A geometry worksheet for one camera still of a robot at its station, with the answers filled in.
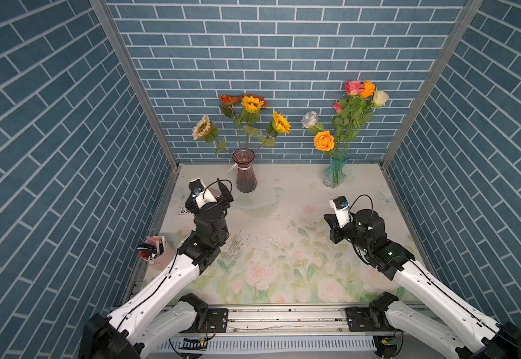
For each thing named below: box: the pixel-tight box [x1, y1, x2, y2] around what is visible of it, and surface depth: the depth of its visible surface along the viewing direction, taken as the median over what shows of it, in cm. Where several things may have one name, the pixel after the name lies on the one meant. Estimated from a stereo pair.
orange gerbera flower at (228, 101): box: [219, 94, 244, 150], surface depth 90 cm
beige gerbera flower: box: [191, 115, 233, 155], surface depth 80 cm
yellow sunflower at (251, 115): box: [241, 95, 264, 151], surface depth 84 cm
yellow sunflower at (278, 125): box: [254, 110, 292, 154], surface depth 82 cm
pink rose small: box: [339, 80, 366, 135], surface depth 91 cm
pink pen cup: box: [136, 234, 176, 270], surface depth 82 cm
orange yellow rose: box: [313, 130, 335, 156], surface depth 83 cm
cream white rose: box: [372, 90, 390, 107], surface depth 93 cm
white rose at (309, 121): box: [300, 110, 325, 135], surface depth 91 cm
